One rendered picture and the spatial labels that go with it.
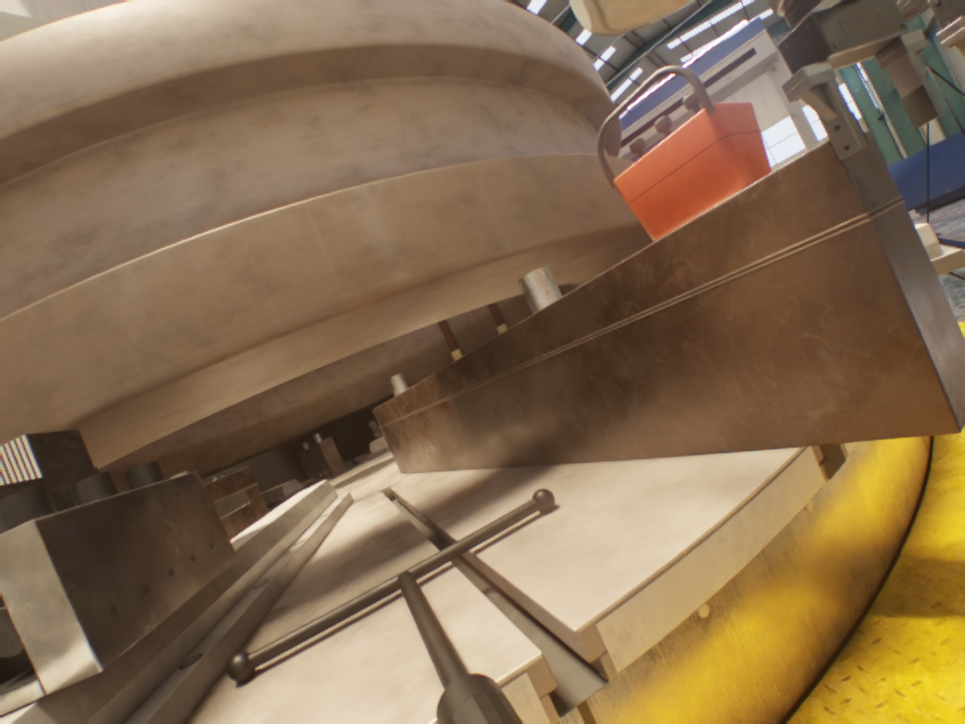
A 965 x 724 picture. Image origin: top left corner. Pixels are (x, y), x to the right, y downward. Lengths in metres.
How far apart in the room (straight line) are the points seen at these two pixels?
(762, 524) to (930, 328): 0.31
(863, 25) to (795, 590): 0.72
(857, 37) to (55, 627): 1.17
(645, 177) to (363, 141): 0.84
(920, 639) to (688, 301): 0.59
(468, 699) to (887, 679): 0.62
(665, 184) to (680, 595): 0.58
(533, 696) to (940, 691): 0.54
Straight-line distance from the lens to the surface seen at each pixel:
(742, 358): 0.80
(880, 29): 0.75
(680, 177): 0.80
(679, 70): 0.80
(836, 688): 0.90
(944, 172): 10.31
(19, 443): 1.04
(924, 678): 0.90
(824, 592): 0.91
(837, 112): 0.67
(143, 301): 1.13
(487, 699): 0.46
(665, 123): 0.86
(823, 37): 0.69
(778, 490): 0.77
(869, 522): 1.05
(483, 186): 1.29
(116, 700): 0.93
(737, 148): 0.79
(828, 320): 0.74
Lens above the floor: 0.60
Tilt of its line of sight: 1 degrees up
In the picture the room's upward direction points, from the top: 25 degrees counter-clockwise
